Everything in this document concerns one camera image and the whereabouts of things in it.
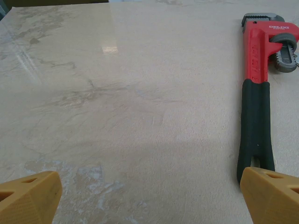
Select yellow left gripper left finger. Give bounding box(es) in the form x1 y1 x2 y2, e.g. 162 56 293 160
0 170 63 224

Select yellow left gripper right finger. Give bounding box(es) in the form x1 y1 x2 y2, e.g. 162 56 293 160
240 166 299 224

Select red pipe wrench black handle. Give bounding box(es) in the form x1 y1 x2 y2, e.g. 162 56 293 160
236 13 299 185

